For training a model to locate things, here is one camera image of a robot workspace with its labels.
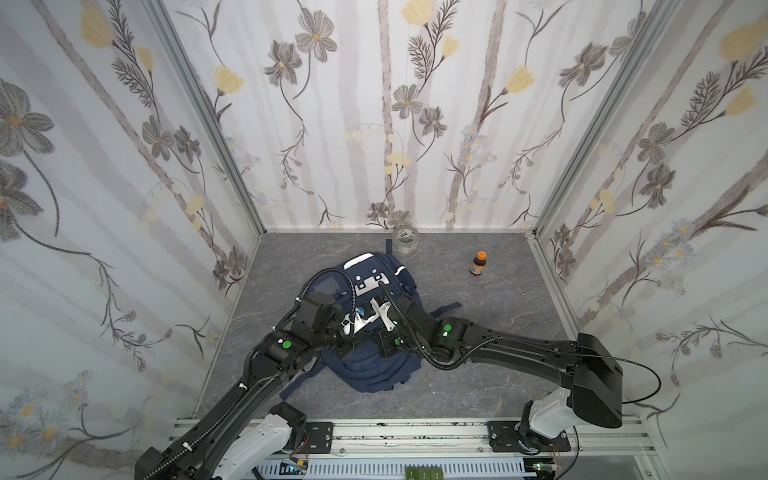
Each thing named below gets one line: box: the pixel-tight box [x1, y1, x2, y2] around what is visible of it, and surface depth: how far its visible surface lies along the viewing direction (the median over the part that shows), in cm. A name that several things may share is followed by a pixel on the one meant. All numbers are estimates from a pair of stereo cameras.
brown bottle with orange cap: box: [470, 250, 487, 276], surface depth 106 cm
